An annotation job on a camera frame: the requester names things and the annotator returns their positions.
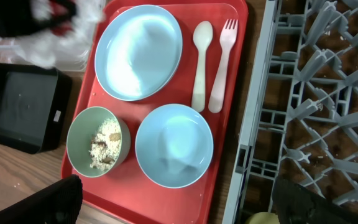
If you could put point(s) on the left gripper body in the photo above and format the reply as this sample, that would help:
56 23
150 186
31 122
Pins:
17 19

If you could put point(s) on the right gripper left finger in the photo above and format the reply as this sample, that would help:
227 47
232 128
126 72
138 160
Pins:
59 203

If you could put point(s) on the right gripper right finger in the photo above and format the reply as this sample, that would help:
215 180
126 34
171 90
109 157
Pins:
296 204

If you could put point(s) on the green bowl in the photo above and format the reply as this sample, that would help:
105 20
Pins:
79 137

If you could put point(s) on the white tissue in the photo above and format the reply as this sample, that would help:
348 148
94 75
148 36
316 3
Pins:
89 14

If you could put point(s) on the rice and peanut leftovers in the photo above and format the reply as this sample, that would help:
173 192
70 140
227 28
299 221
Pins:
105 145

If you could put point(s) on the light blue bowl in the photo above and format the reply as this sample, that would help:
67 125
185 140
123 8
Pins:
174 146

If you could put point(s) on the light blue plate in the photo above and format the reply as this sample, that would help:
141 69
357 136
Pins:
138 53

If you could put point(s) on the white plastic spoon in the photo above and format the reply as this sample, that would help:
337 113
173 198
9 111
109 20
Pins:
202 38

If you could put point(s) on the grey dishwasher rack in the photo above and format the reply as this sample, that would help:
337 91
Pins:
300 119

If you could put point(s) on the yellow cup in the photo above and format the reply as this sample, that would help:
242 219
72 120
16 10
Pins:
263 218

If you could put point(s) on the clear plastic bin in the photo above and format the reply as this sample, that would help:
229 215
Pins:
67 53

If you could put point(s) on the black plastic tray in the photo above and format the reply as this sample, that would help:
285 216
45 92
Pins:
33 104

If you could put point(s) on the red serving tray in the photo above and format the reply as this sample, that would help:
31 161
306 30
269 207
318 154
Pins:
126 192

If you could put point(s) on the pink plastic fork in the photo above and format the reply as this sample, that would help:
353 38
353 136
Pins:
227 39

